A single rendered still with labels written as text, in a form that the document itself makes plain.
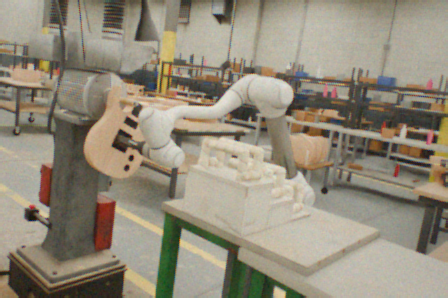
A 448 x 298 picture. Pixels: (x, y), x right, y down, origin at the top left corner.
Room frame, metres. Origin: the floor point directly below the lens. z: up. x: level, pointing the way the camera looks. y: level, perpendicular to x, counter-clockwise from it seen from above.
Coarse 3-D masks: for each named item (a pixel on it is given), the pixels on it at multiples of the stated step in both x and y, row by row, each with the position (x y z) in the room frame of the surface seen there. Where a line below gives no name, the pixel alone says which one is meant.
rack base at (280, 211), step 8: (272, 200) 1.41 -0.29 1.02; (280, 200) 1.43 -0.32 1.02; (288, 200) 1.44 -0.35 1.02; (272, 208) 1.37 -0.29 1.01; (280, 208) 1.41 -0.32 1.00; (288, 208) 1.45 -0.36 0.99; (272, 216) 1.38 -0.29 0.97; (280, 216) 1.42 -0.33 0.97; (288, 216) 1.46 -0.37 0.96; (272, 224) 1.38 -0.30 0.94; (280, 224) 1.42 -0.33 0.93
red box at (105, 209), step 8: (104, 200) 2.37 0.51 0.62; (112, 200) 2.38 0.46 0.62; (96, 208) 2.33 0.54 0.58; (104, 208) 2.33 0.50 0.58; (112, 208) 2.37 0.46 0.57; (96, 216) 2.32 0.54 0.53; (104, 216) 2.34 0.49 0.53; (112, 216) 2.38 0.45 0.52; (96, 224) 2.32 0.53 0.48; (104, 224) 2.34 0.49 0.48; (112, 224) 2.38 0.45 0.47; (96, 232) 2.31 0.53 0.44; (104, 232) 2.34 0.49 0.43; (112, 232) 2.39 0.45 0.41; (96, 240) 2.31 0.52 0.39; (104, 240) 2.35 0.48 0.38; (96, 248) 2.31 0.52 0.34; (104, 248) 2.35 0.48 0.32
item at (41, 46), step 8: (32, 40) 2.45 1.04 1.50; (40, 40) 2.38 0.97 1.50; (48, 40) 2.32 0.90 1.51; (56, 40) 2.29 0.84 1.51; (32, 48) 2.44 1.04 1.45; (40, 48) 2.38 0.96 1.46; (48, 48) 2.31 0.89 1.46; (56, 48) 2.30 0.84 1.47; (32, 56) 2.44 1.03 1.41; (40, 56) 2.37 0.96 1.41; (48, 56) 2.31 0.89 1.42; (56, 56) 2.30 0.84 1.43
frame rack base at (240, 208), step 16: (192, 176) 1.42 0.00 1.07; (208, 176) 1.37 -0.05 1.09; (224, 176) 1.34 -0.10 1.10; (192, 192) 1.41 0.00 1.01; (208, 192) 1.36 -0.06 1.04; (224, 192) 1.31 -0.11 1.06; (240, 192) 1.27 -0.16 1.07; (256, 192) 1.29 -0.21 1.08; (192, 208) 1.40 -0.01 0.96; (208, 208) 1.35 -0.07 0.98; (224, 208) 1.31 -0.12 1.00; (240, 208) 1.26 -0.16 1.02; (256, 208) 1.30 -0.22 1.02; (224, 224) 1.30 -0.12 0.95; (240, 224) 1.26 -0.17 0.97; (256, 224) 1.31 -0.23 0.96
